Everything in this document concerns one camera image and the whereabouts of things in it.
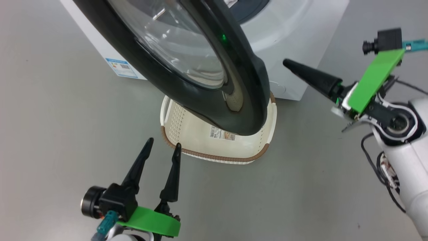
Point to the round drain filter cover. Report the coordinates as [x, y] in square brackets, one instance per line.
[279, 87]

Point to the blue energy label sticker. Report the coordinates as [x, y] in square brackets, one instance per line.
[122, 68]

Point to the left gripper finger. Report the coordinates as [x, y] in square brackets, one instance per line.
[171, 180]
[138, 167]

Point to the basket barcode label sticker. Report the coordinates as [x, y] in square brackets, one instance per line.
[220, 134]

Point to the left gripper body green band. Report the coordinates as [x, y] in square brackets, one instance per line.
[150, 222]

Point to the cream laundry basket brown rim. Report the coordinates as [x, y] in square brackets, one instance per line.
[194, 134]

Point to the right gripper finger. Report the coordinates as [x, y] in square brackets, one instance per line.
[314, 80]

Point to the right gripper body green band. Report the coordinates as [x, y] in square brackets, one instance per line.
[374, 80]

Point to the white front-load washing machine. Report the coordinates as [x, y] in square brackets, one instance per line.
[294, 43]

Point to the black glass washing machine door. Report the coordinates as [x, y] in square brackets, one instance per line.
[250, 100]

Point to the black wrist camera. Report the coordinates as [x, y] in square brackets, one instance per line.
[388, 39]
[117, 201]

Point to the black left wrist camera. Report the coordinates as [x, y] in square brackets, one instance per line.
[117, 201]

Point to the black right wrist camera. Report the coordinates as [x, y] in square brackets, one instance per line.
[388, 39]

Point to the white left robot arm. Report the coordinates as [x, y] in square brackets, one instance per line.
[125, 238]

